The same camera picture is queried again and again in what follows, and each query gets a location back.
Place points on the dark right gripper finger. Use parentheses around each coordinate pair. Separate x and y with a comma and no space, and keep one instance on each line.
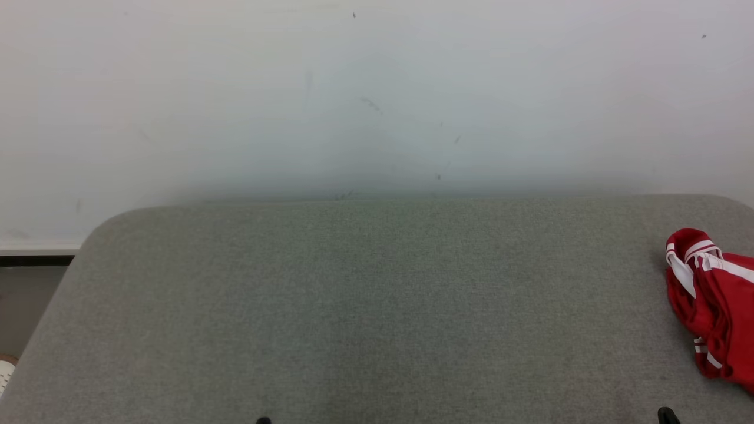
(669,417)

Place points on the red shorts with white stripes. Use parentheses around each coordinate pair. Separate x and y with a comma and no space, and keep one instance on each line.
(733,318)

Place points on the grey fabric sofa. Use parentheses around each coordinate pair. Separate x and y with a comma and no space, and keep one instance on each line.
(353,306)

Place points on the white laundry basket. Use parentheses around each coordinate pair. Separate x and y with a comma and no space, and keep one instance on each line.
(6,374)

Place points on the white black wall baseboard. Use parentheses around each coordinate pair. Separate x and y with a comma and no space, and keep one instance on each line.
(29,254)

